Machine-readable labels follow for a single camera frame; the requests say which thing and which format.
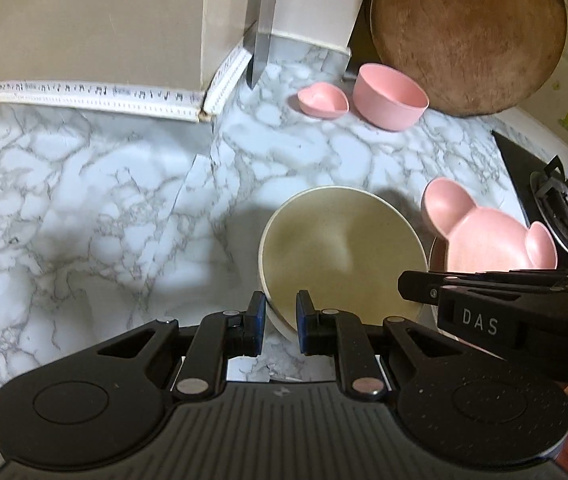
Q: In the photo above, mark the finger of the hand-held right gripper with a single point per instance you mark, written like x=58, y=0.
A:
x=539, y=275
x=416, y=287

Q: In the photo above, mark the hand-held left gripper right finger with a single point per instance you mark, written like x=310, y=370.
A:
x=305, y=322

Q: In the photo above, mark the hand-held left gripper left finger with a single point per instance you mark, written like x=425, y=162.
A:
x=259, y=322

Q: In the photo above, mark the large white plate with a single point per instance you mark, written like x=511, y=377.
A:
x=435, y=262

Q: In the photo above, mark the pink bear-shaped plate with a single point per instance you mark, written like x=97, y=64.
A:
x=489, y=240

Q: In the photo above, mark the cream bowl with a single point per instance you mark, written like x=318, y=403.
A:
x=339, y=255

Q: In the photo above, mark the pink bowl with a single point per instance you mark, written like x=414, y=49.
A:
x=384, y=105

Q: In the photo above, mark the small pink heart dish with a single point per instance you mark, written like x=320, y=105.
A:
x=321, y=102

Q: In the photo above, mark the stove burner grate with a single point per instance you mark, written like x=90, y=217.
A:
x=559, y=200

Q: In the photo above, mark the black gas stove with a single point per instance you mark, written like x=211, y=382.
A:
x=514, y=165

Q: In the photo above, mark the round wooden cutting board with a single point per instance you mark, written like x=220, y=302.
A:
x=464, y=35

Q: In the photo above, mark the white music-note edge strip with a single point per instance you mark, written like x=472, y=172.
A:
x=89, y=94

